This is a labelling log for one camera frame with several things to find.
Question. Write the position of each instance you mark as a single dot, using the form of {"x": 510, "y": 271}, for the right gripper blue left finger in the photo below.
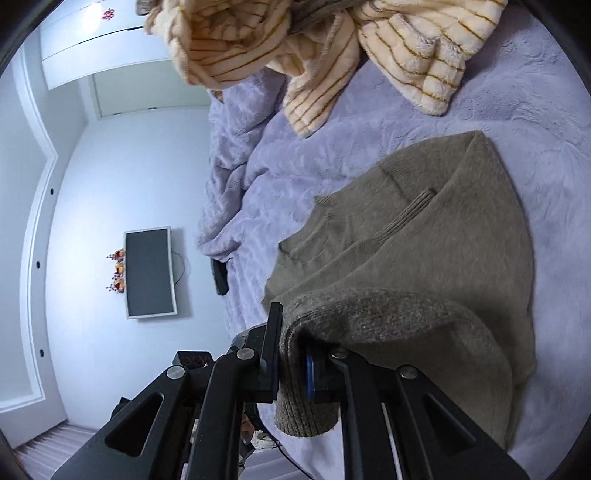
{"x": 270, "y": 354}

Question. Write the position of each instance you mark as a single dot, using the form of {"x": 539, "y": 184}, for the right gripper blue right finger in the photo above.
{"x": 316, "y": 370}

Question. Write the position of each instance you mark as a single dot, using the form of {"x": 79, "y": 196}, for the brown knit sweater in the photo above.
{"x": 426, "y": 259}

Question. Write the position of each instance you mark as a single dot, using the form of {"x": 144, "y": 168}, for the cream striped fleece garment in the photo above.
{"x": 422, "y": 47}

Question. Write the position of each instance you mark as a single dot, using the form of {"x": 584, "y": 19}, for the lavender embossed bed blanket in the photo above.
{"x": 522, "y": 91}

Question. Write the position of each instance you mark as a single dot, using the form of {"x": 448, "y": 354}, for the wall mounted television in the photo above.
{"x": 148, "y": 274}

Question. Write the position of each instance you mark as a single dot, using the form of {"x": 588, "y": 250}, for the orange wall decoration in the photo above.
{"x": 117, "y": 284}

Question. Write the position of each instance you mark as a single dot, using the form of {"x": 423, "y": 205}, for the white door frame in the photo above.
{"x": 26, "y": 417}

